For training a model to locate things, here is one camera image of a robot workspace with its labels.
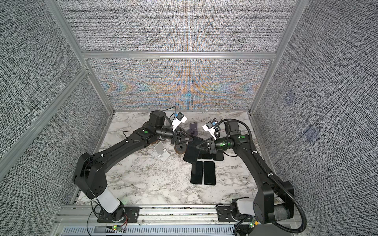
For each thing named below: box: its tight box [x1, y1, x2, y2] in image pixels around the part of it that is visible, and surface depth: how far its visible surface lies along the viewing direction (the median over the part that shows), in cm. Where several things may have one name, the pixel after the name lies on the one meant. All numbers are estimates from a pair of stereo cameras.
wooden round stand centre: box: [174, 143, 187, 154], surface depth 98 cm
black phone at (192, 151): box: [183, 136, 204, 164], surface depth 73 cm
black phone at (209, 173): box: [203, 161, 217, 186], surface depth 87 cm
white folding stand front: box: [153, 140, 171, 162], surface depth 94 cm
